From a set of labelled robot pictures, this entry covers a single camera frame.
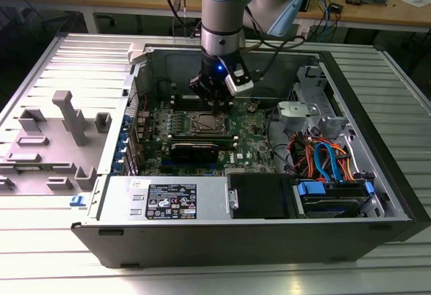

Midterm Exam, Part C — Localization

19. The thin blue cable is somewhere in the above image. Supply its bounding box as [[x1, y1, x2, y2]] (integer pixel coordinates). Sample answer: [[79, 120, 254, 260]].
[[319, 0, 333, 37]]

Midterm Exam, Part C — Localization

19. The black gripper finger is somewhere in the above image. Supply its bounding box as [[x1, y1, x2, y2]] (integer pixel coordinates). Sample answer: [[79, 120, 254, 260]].
[[188, 76, 220, 113], [216, 85, 236, 114]]

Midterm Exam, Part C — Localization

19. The square CPU chip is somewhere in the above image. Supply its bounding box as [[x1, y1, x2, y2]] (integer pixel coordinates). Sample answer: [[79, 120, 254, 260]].
[[197, 114, 220, 130]]

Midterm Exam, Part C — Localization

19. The black drive cover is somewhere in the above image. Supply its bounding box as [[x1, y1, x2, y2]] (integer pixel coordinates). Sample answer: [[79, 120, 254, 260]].
[[226, 172, 298, 220]]

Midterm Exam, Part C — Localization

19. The grey parts rack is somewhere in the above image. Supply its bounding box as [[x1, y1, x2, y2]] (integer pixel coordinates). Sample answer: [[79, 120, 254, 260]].
[[0, 90, 114, 197]]

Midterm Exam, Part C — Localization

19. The black wire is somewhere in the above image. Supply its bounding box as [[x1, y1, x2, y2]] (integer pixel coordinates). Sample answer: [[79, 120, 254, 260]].
[[265, 106, 298, 175]]

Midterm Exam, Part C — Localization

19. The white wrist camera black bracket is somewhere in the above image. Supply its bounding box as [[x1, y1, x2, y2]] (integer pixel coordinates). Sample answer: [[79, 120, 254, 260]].
[[224, 69, 255, 98]]

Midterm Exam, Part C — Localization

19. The hard disk in blue carrier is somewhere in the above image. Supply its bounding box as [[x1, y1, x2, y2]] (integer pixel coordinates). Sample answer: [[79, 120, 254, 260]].
[[292, 178, 376, 219]]

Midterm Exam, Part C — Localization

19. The CPU socket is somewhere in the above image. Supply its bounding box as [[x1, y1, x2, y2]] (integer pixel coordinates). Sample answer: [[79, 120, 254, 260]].
[[189, 110, 230, 135]]

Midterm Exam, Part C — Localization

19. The black open PC case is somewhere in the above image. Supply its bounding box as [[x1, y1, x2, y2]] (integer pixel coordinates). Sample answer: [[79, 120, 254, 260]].
[[70, 42, 431, 269]]

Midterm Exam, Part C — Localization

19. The black graphics card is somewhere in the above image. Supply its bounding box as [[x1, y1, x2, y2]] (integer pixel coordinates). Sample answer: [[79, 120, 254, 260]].
[[167, 142, 220, 165]]

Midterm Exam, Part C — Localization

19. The green motherboard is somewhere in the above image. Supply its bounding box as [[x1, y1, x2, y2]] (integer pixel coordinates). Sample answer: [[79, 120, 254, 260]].
[[134, 99, 280, 176]]

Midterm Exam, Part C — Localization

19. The red and orange wire bundle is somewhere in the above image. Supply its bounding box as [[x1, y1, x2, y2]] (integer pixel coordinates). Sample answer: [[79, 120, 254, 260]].
[[285, 132, 318, 178]]

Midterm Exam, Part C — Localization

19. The metal socket cover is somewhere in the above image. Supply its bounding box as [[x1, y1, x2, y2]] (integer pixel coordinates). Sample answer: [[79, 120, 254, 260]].
[[191, 112, 228, 134]]

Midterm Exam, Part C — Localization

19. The blue flat wire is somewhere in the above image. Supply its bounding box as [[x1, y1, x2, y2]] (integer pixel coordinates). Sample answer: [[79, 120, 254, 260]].
[[314, 142, 341, 183]]

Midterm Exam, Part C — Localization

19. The pale grey plastic block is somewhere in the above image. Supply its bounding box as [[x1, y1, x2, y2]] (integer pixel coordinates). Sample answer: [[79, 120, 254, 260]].
[[127, 42, 150, 66]]

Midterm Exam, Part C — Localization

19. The silver power supply with label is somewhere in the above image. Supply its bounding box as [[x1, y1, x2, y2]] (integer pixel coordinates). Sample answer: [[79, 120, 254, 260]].
[[96, 174, 234, 222]]

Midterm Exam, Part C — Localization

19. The silver metal disk bay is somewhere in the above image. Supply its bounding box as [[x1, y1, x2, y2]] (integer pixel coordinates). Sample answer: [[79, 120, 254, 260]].
[[276, 65, 355, 141]]

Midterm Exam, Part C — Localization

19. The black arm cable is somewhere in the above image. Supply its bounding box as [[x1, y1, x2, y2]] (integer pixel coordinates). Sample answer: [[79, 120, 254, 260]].
[[242, 3, 306, 82]]

